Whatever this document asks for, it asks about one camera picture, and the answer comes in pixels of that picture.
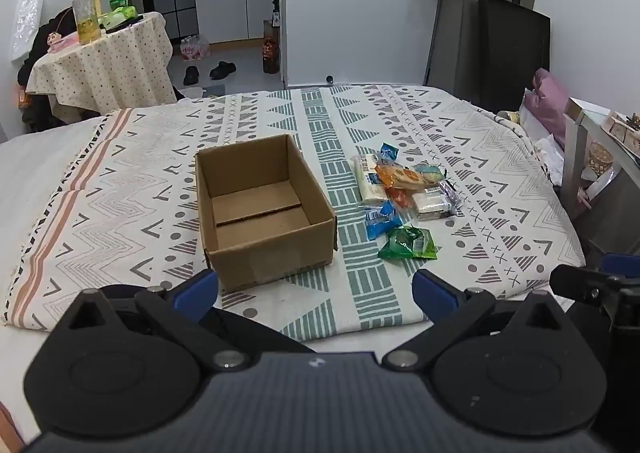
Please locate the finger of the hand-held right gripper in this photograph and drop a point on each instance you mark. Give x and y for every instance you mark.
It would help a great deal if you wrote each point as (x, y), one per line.
(622, 265)
(575, 280)

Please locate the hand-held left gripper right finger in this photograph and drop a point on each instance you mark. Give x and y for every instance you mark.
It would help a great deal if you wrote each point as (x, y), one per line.
(435, 293)

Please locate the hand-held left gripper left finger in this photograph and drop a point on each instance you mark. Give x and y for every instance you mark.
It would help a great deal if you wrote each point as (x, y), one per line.
(197, 290)

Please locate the green snack packet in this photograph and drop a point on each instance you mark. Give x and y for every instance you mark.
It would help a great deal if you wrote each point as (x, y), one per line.
(407, 243)

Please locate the brown cardboard box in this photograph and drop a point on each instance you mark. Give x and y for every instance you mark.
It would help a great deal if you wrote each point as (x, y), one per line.
(270, 243)

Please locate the purple white snack packet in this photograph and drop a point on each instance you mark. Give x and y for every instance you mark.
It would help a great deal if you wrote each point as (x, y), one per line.
(432, 203)

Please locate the red snack packet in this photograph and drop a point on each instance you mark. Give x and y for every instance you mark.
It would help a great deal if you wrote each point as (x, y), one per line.
(400, 197)

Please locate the teal cracker packet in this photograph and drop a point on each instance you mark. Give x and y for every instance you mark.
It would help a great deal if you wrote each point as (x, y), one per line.
(430, 174)

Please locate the orange biscuit packet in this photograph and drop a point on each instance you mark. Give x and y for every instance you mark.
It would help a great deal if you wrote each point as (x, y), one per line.
(397, 177)

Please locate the long white snack packet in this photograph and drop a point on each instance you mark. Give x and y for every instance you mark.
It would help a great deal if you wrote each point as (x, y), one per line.
(370, 183)

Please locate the small blue snack packet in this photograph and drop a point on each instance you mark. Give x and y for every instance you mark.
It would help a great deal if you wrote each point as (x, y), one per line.
(390, 151)

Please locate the wicker basket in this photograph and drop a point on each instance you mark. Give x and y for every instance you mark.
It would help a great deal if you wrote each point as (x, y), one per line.
(600, 158)

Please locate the white side table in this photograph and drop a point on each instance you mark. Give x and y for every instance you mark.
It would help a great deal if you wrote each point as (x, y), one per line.
(575, 148)

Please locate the patterned box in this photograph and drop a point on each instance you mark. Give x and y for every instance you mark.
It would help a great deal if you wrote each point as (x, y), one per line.
(620, 130)

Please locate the yellow tape roll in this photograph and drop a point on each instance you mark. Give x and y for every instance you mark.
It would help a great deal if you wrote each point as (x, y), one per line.
(510, 118)

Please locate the pink pillow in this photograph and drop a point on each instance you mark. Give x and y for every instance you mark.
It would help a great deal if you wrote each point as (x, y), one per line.
(550, 105)

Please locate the grey floor mat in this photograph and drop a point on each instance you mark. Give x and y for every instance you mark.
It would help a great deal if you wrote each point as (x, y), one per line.
(215, 90)

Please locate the black shoe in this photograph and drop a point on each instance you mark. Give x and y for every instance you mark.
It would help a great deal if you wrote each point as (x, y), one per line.
(222, 70)
(192, 75)

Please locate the black flat panel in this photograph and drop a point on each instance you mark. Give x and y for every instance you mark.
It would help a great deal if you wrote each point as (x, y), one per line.
(515, 53)

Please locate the table with dotted tablecloth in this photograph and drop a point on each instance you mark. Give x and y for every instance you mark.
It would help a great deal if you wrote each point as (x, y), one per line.
(110, 68)

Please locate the pack of water bottles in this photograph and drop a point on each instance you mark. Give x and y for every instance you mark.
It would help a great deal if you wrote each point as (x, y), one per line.
(195, 48)

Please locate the pile of dark clothes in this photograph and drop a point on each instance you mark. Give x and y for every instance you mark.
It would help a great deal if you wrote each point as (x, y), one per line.
(37, 108)

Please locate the dark sauce bottle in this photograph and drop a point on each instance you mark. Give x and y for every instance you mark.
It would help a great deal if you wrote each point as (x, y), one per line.
(271, 55)

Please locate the grey flat board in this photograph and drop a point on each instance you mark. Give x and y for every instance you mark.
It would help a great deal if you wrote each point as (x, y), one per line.
(469, 43)

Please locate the white cabinet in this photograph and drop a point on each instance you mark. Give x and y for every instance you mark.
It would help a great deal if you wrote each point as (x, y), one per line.
(225, 8)

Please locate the pink doll box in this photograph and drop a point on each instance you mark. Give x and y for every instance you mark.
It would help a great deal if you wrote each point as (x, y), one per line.
(60, 42)

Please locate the green tissue pack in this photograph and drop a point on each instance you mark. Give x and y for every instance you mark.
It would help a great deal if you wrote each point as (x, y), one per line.
(120, 15)

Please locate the black spray bottle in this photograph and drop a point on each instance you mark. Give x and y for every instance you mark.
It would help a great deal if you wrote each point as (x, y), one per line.
(275, 13)

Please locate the cooking oil bottle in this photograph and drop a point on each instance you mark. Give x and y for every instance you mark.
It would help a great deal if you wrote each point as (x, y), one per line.
(86, 13)

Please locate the clear plastic bag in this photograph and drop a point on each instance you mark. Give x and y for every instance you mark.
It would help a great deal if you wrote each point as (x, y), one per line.
(27, 23)

